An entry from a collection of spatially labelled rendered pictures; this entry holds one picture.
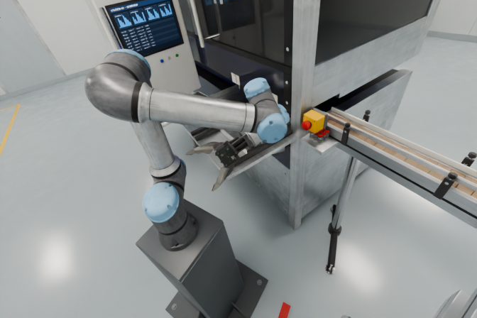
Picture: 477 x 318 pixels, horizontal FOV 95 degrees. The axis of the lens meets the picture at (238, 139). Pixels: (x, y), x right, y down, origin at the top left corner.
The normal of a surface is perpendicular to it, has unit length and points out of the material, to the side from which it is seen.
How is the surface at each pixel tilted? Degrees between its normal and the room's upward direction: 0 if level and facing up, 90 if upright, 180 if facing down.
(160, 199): 8
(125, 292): 0
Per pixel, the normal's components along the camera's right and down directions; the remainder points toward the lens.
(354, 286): -0.13, -0.76
